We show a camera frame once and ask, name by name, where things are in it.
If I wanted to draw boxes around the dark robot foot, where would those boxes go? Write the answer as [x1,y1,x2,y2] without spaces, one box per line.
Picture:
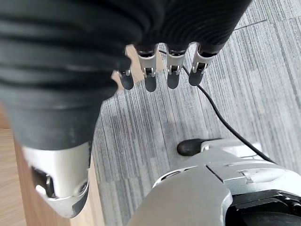
[176,138,223,156]

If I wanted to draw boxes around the silver robot leg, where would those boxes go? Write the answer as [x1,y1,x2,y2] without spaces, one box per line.
[127,138,301,226]

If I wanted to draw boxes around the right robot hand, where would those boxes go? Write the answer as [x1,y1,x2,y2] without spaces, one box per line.
[0,0,253,219]

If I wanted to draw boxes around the black cable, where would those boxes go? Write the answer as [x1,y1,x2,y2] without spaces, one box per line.
[158,49,276,164]

